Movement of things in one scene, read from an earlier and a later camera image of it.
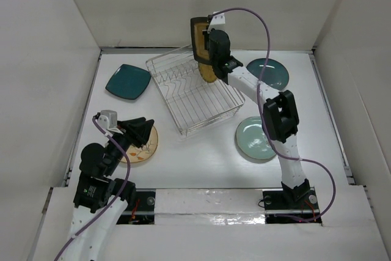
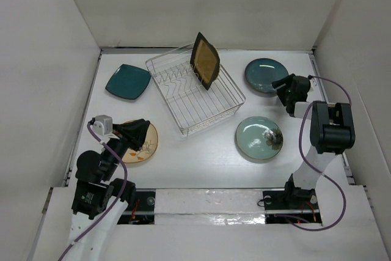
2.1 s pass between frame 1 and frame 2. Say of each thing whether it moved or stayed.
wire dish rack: stayed
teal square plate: stayed
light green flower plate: stayed
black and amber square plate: moved
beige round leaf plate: stayed
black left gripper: stayed
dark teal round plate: stayed
